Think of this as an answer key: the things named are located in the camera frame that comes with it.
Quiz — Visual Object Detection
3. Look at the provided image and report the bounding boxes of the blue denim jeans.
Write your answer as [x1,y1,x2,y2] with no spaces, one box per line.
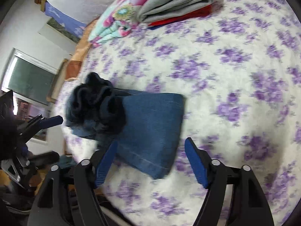
[65,73,185,179]

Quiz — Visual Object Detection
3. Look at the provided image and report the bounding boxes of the floral turquoise folded quilt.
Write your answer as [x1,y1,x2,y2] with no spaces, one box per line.
[88,0,147,45]

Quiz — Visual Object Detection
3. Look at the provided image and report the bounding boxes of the purple floral bed sheet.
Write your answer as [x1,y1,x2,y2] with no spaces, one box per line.
[54,0,300,225]

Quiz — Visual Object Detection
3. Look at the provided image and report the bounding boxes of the red blue folded garment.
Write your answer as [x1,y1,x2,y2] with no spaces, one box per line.
[147,5,213,30]

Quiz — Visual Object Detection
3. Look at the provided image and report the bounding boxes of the window with white frame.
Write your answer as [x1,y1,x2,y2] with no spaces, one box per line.
[0,48,58,144]

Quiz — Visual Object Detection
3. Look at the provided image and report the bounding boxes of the blue wall poster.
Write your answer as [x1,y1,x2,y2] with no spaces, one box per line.
[44,2,86,43]

